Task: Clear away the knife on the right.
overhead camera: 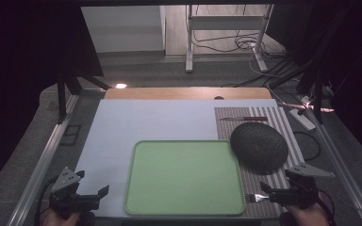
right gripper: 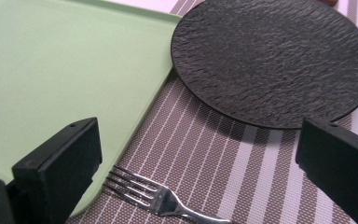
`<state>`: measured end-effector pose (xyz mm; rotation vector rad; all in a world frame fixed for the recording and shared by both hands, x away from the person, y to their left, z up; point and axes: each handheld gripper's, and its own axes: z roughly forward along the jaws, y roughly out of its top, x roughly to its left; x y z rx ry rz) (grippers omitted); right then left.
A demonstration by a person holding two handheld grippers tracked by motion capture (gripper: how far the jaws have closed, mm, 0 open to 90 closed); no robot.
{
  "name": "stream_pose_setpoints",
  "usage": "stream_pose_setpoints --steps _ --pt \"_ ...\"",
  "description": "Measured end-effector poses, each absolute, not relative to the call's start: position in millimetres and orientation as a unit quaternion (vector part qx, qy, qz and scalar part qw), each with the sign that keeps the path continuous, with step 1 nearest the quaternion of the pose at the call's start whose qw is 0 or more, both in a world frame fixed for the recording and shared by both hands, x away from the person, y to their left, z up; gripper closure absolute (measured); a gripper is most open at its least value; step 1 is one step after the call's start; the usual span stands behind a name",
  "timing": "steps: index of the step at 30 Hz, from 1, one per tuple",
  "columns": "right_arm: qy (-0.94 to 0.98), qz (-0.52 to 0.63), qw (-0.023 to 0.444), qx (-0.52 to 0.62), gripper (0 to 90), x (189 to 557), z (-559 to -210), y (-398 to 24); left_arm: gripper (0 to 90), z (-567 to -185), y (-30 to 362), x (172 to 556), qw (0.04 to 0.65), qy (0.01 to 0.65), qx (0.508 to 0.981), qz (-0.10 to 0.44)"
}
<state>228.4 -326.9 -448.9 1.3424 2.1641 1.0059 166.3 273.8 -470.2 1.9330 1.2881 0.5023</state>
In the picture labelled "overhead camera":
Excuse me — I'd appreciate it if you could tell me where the knife with brown handle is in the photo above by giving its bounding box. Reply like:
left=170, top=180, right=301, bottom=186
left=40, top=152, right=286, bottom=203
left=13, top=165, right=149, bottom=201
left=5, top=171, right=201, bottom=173
left=218, top=116, right=269, bottom=122

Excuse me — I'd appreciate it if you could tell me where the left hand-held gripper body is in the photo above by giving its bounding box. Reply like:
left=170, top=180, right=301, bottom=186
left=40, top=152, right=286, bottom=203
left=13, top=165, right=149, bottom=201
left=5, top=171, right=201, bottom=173
left=49, top=167, right=102, bottom=218

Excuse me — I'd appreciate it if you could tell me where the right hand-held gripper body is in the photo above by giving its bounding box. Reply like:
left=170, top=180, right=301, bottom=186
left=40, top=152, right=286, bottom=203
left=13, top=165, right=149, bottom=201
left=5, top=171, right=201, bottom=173
left=268, top=162, right=337, bottom=210

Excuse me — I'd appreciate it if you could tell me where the person's left hand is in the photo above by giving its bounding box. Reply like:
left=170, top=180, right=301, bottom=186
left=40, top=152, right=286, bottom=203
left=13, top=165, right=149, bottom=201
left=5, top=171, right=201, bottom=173
left=41, top=207, right=96, bottom=226

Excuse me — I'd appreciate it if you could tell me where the light blue table mat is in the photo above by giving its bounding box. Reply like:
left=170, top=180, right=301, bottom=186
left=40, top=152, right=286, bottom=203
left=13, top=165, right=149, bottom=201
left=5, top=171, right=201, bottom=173
left=74, top=99, right=279, bottom=218

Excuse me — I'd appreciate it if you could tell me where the silver fork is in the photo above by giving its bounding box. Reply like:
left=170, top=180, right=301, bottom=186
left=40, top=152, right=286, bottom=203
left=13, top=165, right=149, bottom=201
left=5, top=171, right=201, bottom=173
left=244, top=193, right=271, bottom=203

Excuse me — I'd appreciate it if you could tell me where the bundle of floor cables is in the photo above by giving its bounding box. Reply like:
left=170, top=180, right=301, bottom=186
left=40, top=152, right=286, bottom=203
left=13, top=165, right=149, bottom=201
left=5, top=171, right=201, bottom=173
left=191, top=4, right=309, bottom=105

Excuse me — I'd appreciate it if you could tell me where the white desk frame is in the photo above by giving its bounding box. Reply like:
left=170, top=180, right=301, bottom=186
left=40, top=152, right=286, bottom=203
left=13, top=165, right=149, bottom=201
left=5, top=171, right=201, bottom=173
left=185, top=4, right=275, bottom=73

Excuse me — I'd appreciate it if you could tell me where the black woven round mat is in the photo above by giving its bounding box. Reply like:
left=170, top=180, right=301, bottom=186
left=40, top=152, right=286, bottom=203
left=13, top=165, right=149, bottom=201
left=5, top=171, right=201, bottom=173
left=229, top=121, right=289, bottom=176

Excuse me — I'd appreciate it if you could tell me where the black stand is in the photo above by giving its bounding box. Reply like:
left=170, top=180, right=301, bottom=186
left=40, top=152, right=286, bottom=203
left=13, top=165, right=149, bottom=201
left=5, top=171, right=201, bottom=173
left=295, top=62, right=336, bottom=125
left=56, top=60, right=111, bottom=125

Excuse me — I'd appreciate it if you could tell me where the striped placemat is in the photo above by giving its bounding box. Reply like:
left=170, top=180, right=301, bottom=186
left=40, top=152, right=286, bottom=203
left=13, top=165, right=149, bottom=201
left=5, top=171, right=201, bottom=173
left=214, top=106, right=305, bottom=218

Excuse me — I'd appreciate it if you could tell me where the aluminium rail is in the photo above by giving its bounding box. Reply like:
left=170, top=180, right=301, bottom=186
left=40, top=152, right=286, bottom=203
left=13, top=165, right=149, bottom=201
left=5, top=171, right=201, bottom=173
left=304, top=107, right=362, bottom=226
left=7, top=93, right=80, bottom=226

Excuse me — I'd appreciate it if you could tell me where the white power strip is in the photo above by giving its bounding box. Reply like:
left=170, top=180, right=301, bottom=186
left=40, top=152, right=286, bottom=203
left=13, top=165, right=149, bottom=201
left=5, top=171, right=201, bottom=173
left=288, top=107, right=317, bottom=132

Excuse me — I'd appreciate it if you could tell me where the black cable loop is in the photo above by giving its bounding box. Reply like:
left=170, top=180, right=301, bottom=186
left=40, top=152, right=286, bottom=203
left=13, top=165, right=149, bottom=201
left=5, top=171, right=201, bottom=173
left=293, top=130, right=322, bottom=162

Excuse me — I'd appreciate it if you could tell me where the green tray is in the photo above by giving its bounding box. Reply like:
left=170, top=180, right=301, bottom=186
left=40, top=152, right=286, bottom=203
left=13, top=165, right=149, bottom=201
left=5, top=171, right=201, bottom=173
left=123, top=139, right=247, bottom=217

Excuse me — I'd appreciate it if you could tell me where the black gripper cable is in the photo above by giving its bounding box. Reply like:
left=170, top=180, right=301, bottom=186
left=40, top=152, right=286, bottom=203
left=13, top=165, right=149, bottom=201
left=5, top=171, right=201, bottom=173
left=33, top=176, right=59, bottom=226
left=318, top=187, right=337, bottom=226

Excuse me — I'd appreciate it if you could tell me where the person's right hand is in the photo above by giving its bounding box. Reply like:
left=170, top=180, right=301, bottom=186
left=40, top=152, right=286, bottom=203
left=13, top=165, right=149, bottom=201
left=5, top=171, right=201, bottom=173
left=278, top=191, right=332, bottom=226

